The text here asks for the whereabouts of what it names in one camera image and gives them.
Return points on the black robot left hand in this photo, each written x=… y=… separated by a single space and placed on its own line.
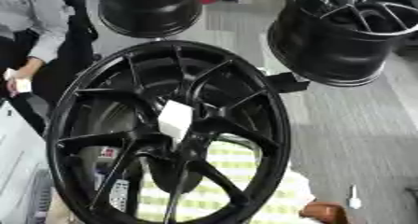
x=163 y=174

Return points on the large black spoked wheel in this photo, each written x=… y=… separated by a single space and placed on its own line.
x=256 y=115

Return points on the black wheel with plain barrel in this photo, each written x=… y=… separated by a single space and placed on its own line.
x=149 y=6

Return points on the black spoked wheel with deep barrel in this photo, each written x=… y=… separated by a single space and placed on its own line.
x=326 y=47

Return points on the white panel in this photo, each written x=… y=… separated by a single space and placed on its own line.
x=19 y=159

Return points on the brown rounded object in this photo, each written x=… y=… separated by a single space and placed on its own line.
x=325 y=212

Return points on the person's hand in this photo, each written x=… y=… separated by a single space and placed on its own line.
x=13 y=83

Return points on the small white floor object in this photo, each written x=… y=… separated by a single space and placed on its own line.
x=354 y=201

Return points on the person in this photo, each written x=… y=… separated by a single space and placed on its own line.
x=32 y=13

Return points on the black wheel stand bracket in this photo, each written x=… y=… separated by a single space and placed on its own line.
x=286 y=82

